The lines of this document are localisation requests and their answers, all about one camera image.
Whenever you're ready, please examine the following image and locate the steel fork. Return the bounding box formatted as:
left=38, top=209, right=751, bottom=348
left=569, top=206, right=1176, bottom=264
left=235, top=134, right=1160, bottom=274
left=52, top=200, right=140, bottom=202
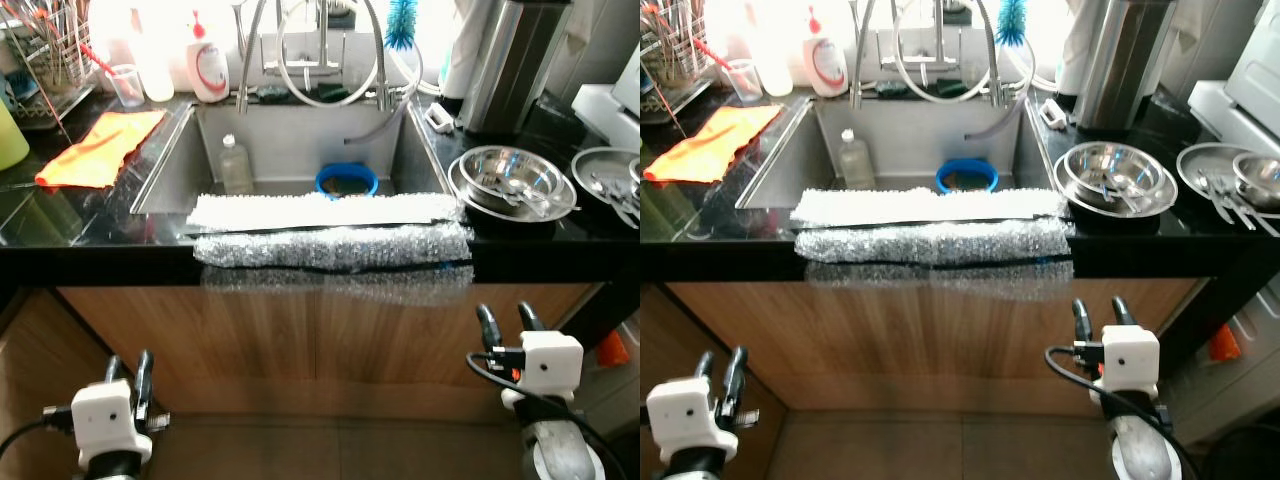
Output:
left=600, top=185, right=641, bottom=231
left=590, top=172, right=641, bottom=216
left=1195, top=170, right=1236, bottom=226
left=1225, top=185, right=1280, bottom=238
left=1210, top=172, right=1263, bottom=233

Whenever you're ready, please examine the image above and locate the orange plastic object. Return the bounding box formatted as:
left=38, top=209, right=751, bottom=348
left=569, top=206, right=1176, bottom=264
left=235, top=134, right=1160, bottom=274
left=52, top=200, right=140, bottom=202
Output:
left=597, top=330, right=633, bottom=367
left=1208, top=325, right=1243, bottom=363

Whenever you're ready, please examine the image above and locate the steel spoon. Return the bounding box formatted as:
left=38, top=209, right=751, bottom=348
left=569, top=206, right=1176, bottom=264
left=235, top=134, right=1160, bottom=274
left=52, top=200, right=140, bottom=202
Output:
left=1095, top=175, right=1151, bottom=206
left=495, top=178, right=556, bottom=216

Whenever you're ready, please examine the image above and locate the white washing machine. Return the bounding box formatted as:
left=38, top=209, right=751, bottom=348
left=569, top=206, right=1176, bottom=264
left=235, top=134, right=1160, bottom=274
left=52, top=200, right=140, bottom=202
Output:
left=1165, top=300, right=1280, bottom=446

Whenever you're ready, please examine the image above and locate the large steel bowl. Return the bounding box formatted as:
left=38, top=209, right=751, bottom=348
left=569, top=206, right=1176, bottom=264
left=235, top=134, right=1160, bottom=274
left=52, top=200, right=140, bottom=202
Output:
left=447, top=145, right=580, bottom=220
left=1053, top=141, right=1179, bottom=219

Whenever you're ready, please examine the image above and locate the wooden sink cabinet front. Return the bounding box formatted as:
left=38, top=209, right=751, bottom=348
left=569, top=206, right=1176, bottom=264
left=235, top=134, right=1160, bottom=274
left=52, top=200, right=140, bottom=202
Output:
left=55, top=285, right=601, bottom=421
left=665, top=282, right=1201, bottom=416

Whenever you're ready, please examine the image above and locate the steel plate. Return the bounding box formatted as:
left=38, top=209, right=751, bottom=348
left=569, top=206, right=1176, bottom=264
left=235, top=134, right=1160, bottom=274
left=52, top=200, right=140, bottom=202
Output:
left=571, top=147, right=641, bottom=229
left=1177, top=143, right=1280, bottom=239

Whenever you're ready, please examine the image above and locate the small steel bowl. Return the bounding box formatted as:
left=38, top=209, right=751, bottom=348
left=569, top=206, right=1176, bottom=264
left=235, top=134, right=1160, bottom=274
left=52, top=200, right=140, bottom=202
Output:
left=1232, top=152, right=1280, bottom=211

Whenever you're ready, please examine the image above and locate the white textured mat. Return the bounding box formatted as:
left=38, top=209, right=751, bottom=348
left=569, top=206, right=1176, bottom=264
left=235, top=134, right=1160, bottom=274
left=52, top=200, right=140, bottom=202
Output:
left=790, top=186, right=1069, bottom=229
left=187, top=190, right=464, bottom=233

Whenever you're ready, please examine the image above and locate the blue plastic bowl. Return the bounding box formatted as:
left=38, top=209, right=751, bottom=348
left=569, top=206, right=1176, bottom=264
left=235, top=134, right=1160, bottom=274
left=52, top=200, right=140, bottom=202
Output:
left=315, top=162, right=381, bottom=199
left=935, top=158, right=999, bottom=194

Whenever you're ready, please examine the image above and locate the thin clear drain tube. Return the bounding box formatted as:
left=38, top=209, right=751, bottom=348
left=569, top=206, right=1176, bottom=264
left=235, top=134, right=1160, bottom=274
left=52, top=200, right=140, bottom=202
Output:
left=965, top=95, right=1031, bottom=141
left=362, top=95, right=413, bottom=143

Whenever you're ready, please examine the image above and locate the orange cloth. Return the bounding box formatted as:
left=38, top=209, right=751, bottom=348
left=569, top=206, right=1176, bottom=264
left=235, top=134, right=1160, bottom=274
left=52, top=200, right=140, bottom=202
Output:
left=35, top=108, right=169, bottom=191
left=643, top=103, right=784, bottom=186

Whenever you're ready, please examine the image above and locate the clear plastic bottle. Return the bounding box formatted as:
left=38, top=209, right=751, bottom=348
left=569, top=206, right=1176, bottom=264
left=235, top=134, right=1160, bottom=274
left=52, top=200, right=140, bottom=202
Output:
left=220, top=133, right=256, bottom=196
left=838, top=128, right=876, bottom=191

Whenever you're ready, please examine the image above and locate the white countertop appliance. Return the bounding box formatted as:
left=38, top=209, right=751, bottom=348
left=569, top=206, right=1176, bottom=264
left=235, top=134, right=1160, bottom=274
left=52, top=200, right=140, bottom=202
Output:
left=1188, top=0, right=1280, bottom=151
left=572, top=45, right=641, bottom=151

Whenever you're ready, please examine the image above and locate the steel sink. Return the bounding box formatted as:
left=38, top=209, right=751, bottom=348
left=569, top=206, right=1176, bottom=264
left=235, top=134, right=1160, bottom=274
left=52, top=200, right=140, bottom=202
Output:
left=737, top=97, right=1066, bottom=211
left=130, top=100, right=463, bottom=216

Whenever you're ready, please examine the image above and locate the yellow-green cup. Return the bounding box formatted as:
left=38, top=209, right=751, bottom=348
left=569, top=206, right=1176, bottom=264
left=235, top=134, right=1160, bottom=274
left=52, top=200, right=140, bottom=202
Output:
left=0, top=98, right=31, bottom=171

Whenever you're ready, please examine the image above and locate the tall steel canister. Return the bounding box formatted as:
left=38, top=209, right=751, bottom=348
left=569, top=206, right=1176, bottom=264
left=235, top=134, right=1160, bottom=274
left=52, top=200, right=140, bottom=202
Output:
left=1075, top=0, right=1176, bottom=131
left=458, top=0, right=574, bottom=136

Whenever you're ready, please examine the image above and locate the white unit blue label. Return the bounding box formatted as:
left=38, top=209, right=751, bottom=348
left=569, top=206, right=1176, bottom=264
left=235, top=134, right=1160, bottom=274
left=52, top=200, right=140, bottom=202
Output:
left=1055, top=0, right=1106, bottom=96
left=440, top=0, right=501, bottom=101

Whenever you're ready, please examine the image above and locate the clear plastic cup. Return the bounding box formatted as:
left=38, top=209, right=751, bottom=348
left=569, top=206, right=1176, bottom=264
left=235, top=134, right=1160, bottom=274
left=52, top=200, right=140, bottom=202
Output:
left=722, top=58, right=763, bottom=104
left=108, top=63, right=147, bottom=109

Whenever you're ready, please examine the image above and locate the plain white plastic bottle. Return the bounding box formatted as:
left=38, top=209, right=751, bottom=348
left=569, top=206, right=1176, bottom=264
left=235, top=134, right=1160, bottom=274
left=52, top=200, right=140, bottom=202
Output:
left=138, top=25, right=177, bottom=103
left=750, top=20, right=793, bottom=98

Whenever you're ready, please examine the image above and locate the steel tap base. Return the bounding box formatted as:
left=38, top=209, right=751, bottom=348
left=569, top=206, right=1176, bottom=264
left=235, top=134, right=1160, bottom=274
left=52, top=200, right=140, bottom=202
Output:
left=262, top=0, right=351, bottom=81
left=878, top=0, right=966, bottom=76

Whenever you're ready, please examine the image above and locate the blue bottle brush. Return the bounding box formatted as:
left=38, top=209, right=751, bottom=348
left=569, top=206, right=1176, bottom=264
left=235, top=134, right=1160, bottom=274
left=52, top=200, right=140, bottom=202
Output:
left=995, top=0, right=1034, bottom=49
left=383, top=0, right=419, bottom=53

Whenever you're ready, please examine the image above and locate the white soap pump bottle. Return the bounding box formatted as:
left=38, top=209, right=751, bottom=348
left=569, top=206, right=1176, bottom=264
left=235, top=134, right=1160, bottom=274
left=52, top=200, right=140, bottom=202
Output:
left=803, top=5, right=851, bottom=99
left=186, top=10, right=232, bottom=104

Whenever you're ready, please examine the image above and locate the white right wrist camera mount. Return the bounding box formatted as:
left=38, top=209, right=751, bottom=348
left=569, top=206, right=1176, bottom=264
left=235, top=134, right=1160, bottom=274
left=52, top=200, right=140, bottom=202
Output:
left=500, top=332, right=585, bottom=413
left=1100, top=325, right=1161, bottom=393

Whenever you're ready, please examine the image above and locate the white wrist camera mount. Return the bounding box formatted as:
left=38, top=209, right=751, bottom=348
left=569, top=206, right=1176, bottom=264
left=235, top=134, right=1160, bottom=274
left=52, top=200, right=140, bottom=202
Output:
left=70, top=378, right=153, bottom=471
left=500, top=332, right=585, bottom=413
left=646, top=377, right=733, bottom=467
left=1100, top=325, right=1161, bottom=393

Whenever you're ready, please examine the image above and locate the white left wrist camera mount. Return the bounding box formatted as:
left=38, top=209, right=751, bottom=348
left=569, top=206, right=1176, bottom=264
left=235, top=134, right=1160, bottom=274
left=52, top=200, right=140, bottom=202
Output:
left=646, top=377, right=733, bottom=467
left=70, top=378, right=153, bottom=471

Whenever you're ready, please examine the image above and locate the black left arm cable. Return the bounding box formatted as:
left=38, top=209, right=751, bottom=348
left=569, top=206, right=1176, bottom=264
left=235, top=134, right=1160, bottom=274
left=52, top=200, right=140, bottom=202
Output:
left=0, top=404, right=77, bottom=459

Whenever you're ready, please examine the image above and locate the flexible steel faucet hose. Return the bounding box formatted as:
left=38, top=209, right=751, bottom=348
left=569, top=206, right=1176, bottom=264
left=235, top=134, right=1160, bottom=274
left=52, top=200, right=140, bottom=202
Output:
left=975, top=0, right=1011, bottom=109
left=360, top=0, right=393, bottom=111
left=850, top=0, right=886, bottom=109
left=235, top=0, right=271, bottom=114

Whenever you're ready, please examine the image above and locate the wire cutlery rack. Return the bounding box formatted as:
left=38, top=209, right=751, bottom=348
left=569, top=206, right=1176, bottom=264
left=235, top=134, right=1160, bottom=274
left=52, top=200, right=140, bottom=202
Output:
left=640, top=0, right=716, bottom=126
left=0, top=0, right=98, bottom=131

